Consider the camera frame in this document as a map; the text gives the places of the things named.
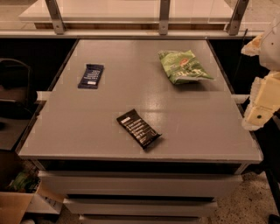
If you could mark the cardboard box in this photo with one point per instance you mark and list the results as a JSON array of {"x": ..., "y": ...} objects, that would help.
[{"x": 21, "y": 190}]

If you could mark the right metal shelf bracket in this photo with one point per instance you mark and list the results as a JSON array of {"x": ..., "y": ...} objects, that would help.
[{"x": 235, "y": 22}]

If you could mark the grey drawer cabinet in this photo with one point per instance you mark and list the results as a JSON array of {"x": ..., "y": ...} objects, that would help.
[{"x": 140, "y": 197}]

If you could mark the middle metal shelf bracket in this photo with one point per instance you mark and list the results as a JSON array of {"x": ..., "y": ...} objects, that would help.
[{"x": 164, "y": 17}]

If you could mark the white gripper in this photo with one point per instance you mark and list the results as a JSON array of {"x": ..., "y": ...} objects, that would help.
[{"x": 271, "y": 49}]

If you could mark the left metal shelf bracket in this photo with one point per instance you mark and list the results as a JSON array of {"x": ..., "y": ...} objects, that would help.
[{"x": 54, "y": 11}]

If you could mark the white upper shelf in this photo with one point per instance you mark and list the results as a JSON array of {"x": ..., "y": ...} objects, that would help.
[{"x": 113, "y": 11}]

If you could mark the black rxbar wrapper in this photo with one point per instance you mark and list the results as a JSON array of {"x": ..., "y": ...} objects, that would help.
[{"x": 138, "y": 128}]

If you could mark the green chip bag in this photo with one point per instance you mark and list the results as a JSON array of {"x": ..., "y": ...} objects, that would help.
[{"x": 182, "y": 67}]

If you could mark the metal shelf bracket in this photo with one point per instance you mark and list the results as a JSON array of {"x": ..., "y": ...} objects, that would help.
[
  {"x": 235, "y": 22},
  {"x": 54, "y": 11},
  {"x": 164, "y": 17}
]

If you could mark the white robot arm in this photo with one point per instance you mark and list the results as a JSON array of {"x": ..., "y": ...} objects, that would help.
[{"x": 269, "y": 55}]

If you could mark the dark blue rxbar wrapper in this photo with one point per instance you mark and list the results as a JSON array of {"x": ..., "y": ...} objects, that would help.
[{"x": 91, "y": 77}]

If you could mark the black chair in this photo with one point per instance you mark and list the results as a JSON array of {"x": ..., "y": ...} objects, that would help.
[{"x": 17, "y": 93}]

